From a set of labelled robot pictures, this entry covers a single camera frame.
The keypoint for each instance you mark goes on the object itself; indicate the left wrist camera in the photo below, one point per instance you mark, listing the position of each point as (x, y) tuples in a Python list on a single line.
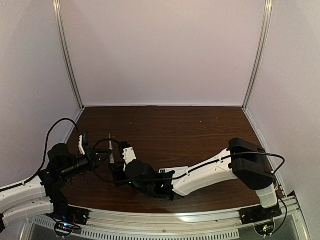
[(83, 143)]

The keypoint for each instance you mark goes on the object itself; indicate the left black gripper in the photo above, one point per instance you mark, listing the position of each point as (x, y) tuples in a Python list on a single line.
[(92, 157)]

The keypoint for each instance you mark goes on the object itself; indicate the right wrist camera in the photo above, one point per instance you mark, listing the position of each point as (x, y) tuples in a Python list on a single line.
[(127, 152)]

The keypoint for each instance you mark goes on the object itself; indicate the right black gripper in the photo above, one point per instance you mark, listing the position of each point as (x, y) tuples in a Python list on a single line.
[(119, 170)]

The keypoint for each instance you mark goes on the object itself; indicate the aluminium corner post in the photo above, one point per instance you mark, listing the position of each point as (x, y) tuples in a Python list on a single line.
[(65, 52), (263, 37)]

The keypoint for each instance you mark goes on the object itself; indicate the front aluminium rail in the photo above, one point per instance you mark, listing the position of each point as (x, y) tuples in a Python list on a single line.
[(230, 224)]

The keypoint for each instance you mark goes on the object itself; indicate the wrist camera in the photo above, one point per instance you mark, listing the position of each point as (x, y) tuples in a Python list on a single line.
[(127, 152), (83, 143)]

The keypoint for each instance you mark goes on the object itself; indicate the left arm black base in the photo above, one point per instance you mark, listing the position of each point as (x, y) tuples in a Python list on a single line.
[(71, 214)]

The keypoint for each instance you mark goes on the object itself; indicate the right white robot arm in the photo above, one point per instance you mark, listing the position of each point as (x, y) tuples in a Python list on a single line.
[(241, 160)]

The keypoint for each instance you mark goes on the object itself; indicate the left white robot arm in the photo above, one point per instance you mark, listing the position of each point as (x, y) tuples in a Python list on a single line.
[(42, 195)]

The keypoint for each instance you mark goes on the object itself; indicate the white remote control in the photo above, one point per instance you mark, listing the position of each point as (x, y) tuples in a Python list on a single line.
[(175, 173)]

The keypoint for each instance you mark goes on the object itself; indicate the right aluminium corner post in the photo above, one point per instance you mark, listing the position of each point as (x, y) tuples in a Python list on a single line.
[(263, 37)]

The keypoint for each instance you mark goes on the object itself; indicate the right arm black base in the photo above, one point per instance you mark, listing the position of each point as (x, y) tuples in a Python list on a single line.
[(257, 213)]

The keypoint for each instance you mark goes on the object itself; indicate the left aluminium corner post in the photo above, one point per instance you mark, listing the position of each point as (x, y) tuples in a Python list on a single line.
[(65, 52)]

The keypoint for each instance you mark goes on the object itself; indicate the clear handle screwdriver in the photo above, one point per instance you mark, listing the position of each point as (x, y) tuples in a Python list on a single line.
[(111, 157)]

